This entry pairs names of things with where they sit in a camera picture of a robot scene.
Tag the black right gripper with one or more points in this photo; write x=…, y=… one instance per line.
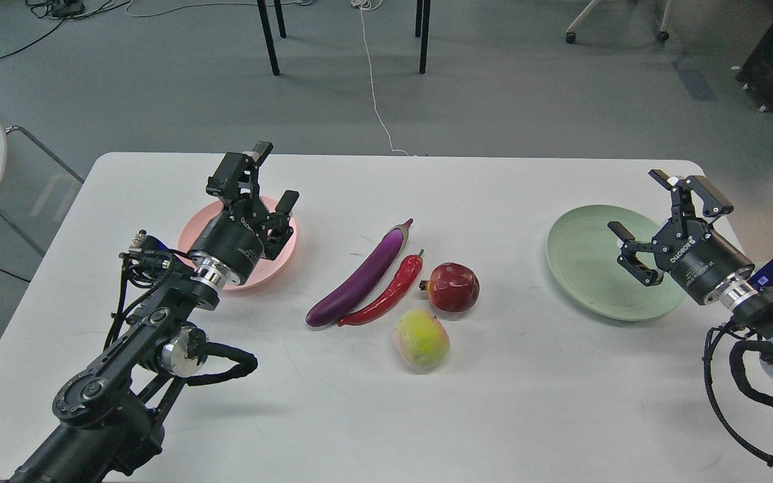
x=697, y=263

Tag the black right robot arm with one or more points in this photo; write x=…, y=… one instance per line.
x=750, y=301

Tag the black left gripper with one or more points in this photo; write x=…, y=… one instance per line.
x=232, y=244

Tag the red pomegranate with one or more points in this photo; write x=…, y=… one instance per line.
x=451, y=287

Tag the white office chair base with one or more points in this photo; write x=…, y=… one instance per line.
x=617, y=17

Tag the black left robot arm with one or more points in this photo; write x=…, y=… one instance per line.
x=112, y=413

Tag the green plate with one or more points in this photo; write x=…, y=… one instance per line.
x=583, y=257

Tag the red chili pepper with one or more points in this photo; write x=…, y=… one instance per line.
x=401, y=283

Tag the black table leg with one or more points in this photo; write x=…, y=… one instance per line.
x=268, y=33
x=422, y=25

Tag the purple eggplant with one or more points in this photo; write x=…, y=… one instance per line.
x=349, y=293

